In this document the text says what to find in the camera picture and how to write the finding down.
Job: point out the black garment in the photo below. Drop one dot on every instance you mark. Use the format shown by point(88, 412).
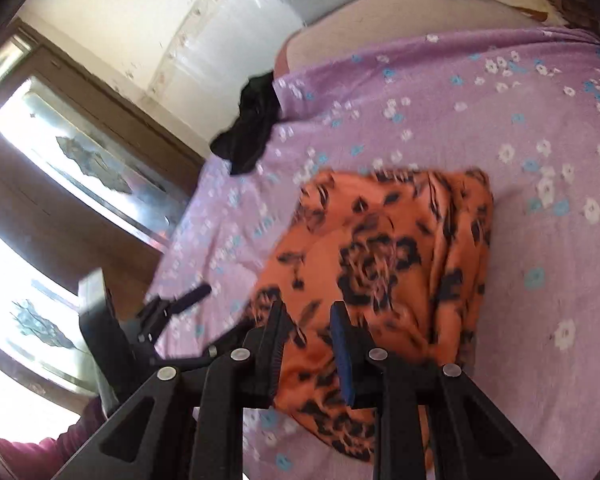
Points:
point(250, 125)

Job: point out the wooden stained glass door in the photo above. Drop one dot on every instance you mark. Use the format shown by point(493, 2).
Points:
point(55, 210)

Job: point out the person's left forearm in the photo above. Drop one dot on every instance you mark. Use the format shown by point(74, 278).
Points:
point(35, 457)

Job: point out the beige mattress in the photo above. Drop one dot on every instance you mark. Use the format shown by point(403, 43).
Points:
point(405, 25)

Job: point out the orange black floral dress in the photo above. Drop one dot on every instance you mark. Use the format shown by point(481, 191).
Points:
point(380, 240)

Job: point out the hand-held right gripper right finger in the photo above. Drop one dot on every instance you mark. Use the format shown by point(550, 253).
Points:
point(344, 355)

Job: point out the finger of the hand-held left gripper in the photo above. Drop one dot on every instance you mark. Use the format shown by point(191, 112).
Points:
point(180, 302)
point(185, 358)

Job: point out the purple floral bedsheet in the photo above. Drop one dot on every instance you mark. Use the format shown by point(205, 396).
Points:
point(530, 310)

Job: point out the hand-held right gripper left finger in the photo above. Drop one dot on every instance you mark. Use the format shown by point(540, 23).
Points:
point(275, 345)

